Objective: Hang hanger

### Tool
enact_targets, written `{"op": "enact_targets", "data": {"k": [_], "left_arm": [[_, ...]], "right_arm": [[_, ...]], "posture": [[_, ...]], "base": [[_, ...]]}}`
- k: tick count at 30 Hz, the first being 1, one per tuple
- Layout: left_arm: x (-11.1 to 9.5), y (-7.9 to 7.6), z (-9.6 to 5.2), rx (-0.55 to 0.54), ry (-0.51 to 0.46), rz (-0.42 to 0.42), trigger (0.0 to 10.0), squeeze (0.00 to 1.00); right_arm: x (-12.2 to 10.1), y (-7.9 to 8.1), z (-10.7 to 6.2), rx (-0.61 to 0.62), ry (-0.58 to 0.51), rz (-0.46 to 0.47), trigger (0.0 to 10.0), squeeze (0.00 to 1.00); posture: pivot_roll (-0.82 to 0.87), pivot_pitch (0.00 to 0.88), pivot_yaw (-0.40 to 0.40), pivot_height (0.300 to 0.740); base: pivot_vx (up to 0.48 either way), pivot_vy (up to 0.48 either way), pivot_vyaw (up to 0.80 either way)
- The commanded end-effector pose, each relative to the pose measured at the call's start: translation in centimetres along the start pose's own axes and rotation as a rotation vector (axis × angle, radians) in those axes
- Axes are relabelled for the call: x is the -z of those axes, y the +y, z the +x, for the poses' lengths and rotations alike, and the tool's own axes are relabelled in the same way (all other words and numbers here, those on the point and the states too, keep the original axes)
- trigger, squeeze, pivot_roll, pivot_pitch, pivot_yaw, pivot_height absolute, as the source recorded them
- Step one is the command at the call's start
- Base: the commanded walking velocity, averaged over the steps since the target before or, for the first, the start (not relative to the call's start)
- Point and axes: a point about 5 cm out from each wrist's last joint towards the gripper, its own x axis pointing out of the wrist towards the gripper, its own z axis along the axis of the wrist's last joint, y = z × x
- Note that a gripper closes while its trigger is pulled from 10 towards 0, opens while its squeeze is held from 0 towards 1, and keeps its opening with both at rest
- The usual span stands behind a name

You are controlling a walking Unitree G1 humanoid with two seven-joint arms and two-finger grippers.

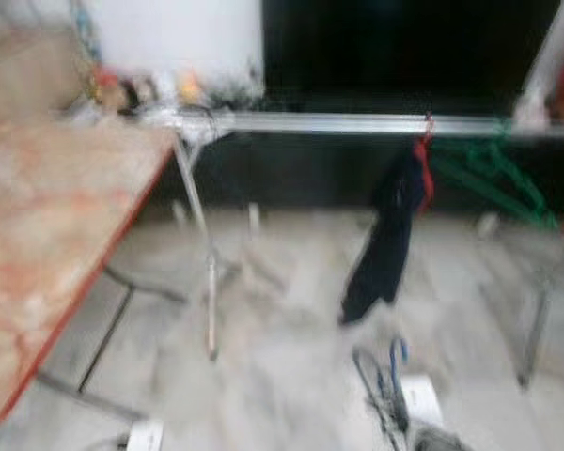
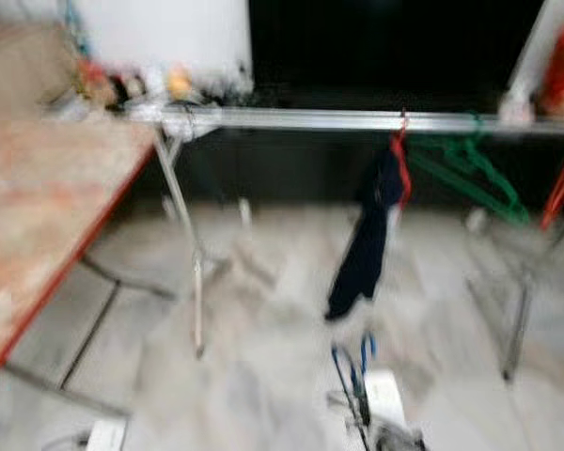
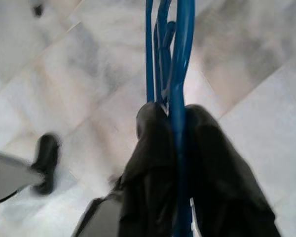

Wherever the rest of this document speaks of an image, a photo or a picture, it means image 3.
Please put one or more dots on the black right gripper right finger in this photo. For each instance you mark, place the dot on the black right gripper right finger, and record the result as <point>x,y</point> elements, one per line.
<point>224,185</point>

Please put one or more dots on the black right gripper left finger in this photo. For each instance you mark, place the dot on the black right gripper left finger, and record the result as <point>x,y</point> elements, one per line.
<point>153,172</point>

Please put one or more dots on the blue plastic hanger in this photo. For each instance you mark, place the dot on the blue plastic hanger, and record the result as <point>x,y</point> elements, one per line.
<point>185,37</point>

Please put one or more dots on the grey robot right leg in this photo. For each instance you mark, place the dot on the grey robot right leg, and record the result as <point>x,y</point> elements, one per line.
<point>106,217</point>

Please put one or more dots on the grey robot leg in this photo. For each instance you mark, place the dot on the grey robot leg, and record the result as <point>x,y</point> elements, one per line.
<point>106,217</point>
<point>12,172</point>

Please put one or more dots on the grey robot left leg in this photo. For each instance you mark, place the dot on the grey robot left leg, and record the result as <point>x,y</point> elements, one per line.
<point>12,172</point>

